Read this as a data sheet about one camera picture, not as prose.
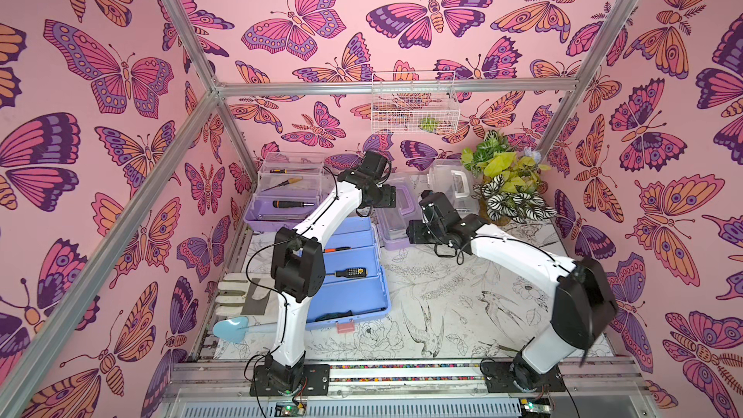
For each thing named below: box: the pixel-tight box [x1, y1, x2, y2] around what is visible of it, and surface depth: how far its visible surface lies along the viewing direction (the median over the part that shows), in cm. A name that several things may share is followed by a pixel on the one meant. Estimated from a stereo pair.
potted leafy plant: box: [462, 129, 558, 226], surface depth 87 cm
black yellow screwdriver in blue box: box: [325, 267, 368, 278], surface depth 85 cm
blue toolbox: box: [305, 216, 391, 334], surface depth 87 cm
